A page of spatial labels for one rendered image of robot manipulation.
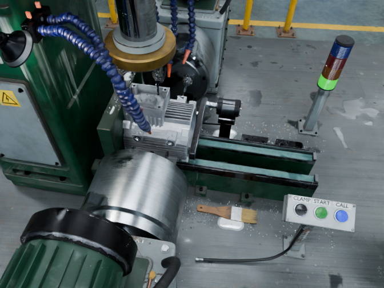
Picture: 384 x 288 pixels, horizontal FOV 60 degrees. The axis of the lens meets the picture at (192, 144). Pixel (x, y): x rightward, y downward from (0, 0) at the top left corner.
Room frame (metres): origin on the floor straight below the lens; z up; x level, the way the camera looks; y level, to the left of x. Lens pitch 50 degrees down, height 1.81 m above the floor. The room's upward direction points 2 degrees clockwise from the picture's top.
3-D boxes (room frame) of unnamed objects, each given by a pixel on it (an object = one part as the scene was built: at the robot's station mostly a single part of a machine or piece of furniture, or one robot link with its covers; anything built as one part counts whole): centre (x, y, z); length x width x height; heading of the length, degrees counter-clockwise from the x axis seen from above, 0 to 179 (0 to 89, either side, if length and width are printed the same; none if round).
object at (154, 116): (0.73, 0.14, 1.11); 0.12 x 0.11 x 0.07; 82
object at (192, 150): (0.74, -0.02, 1.01); 0.26 x 0.04 x 0.03; 172
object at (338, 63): (0.94, -0.48, 1.14); 0.06 x 0.06 x 0.04
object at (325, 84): (0.94, -0.48, 1.05); 0.06 x 0.06 x 0.04
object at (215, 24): (1.31, 0.01, 0.99); 0.35 x 0.31 x 0.37; 172
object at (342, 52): (0.94, -0.48, 1.19); 0.06 x 0.06 x 0.04
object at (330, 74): (0.94, -0.48, 1.10); 0.06 x 0.06 x 0.04
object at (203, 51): (1.05, 0.05, 1.04); 0.41 x 0.25 x 0.25; 172
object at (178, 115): (0.72, 0.10, 1.02); 0.20 x 0.19 x 0.19; 82
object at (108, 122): (0.75, 0.25, 0.97); 0.30 x 0.11 x 0.34; 172
